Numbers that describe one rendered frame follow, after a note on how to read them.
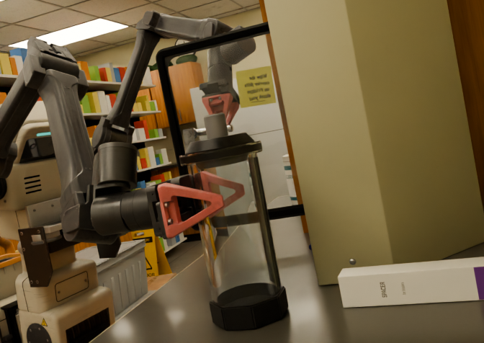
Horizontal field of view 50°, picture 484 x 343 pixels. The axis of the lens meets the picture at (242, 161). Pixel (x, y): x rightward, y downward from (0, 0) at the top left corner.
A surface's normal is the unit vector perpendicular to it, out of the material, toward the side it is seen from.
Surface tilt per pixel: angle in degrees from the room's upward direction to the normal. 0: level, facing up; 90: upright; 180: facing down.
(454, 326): 0
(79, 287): 98
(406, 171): 90
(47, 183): 98
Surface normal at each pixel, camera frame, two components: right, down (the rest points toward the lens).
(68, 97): 0.57, -0.69
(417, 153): 0.46, -0.04
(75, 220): -0.74, -0.18
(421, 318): -0.19, -0.98
